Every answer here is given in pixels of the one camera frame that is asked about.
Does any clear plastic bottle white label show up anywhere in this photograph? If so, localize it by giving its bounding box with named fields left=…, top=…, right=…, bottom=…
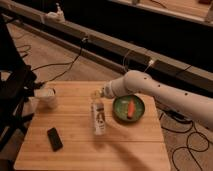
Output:
left=91, top=98, right=106, bottom=135

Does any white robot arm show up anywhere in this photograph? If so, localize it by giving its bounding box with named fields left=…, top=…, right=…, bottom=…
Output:
left=92, top=70, right=213, bottom=132

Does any green bowl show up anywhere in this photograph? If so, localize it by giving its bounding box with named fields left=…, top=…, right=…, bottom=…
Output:
left=113, top=95, right=145, bottom=123

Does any orange carrot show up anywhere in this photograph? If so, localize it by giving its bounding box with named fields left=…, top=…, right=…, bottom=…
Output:
left=127, top=99, right=135, bottom=119

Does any white cup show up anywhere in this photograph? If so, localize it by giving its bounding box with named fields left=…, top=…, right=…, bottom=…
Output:
left=34, top=88, right=57, bottom=109

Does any black phone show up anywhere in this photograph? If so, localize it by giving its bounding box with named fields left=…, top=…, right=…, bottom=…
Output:
left=47, top=128, right=63, bottom=151

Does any black cable on carpet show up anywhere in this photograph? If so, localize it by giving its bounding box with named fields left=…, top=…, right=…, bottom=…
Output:
left=16, top=38, right=88, bottom=83

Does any white cable with plug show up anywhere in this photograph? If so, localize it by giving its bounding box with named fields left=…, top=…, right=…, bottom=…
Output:
left=122, top=49, right=156, bottom=80

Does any white object on rail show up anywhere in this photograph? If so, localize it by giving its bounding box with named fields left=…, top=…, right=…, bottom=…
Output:
left=46, top=4, right=65, bottom=22

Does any black floor cable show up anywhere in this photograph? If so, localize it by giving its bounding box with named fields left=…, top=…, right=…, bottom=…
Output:
left=158, top=109, right=213, bottom=171

